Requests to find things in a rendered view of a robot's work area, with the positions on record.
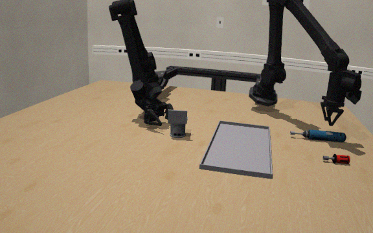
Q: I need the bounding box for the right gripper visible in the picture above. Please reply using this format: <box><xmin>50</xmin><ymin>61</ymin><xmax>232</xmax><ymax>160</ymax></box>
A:
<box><xmin>142</xmin><ymin>102</ymin><xmax>174</xmax><ymax>126</ymax></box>

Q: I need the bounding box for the red-handled nut driver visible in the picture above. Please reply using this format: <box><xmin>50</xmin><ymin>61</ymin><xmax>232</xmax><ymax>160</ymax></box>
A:
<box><xmin>322</xmin><ymin>154</ymin><xmax>350</xmax><ymax>164</ymax></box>

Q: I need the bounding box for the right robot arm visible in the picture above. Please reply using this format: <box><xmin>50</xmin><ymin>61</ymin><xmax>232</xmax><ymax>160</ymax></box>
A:
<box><xmin>109</xmin><ymin>0</ymin><xmax>163</xmax><ymax>109</ymax></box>

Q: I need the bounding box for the grey metal bracket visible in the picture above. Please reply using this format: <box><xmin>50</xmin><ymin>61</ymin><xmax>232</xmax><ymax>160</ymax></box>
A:
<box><xmin>168</xmin><ymin>110</ymin><xmax>188</xmax><ymax>124</ymax></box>

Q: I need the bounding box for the grey cylinder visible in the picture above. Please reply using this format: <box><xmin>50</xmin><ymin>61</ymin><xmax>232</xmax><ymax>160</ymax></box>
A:
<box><xmin>170</xmin><ymin>123</ymin><xmax>186</xmax><ymax>138</ymax></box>

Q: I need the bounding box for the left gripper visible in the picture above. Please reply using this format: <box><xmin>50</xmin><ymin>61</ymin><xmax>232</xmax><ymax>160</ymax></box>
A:
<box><xmin>321</xmin><ymin>85</ymin><xmax>345</xmax><ymax>126</ymax></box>

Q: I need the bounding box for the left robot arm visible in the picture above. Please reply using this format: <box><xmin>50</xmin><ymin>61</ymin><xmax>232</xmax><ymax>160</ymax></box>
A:
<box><xmin>253</xmin><ymin>0</ymin><xmax>361</xmax><ymax>105</ymax></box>

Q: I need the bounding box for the blue electric nut driver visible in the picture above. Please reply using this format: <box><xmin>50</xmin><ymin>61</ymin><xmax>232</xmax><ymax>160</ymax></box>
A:
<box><xmin>290</xmin><ymin>129</ymin><xmax>346</xmax><ymax>142</ymax></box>

